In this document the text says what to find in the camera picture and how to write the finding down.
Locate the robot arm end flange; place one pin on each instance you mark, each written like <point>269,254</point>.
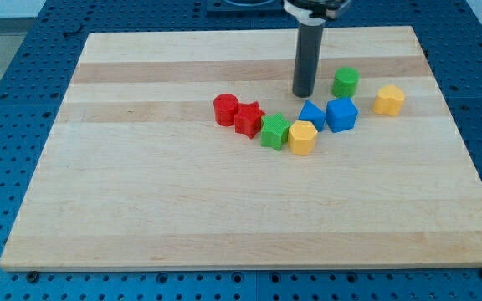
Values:
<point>312,10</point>

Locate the yellow heart block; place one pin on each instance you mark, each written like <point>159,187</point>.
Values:
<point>389,100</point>

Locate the red star block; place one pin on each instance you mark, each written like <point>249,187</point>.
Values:
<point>248,119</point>

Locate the green star block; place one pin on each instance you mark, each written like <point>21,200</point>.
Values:
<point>274,132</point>

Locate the red cylinder block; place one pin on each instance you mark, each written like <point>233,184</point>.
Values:
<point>225,108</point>

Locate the yellow hexagon block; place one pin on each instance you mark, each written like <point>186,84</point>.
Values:
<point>302,137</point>

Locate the blue triangle block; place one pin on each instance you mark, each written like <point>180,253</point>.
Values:
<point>310,112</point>

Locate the blue cube block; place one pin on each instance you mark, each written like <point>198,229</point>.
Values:
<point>341,114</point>

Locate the wooden board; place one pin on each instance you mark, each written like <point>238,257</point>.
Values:
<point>136,175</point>

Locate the green cylinder block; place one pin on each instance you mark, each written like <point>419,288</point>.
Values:
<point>345,82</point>

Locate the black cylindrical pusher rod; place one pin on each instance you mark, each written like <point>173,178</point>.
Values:
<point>307,58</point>

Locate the dark blue mount plate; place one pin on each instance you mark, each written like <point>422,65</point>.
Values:
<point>241,8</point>

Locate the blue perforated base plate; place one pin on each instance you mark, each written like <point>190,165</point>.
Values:
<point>33,86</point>

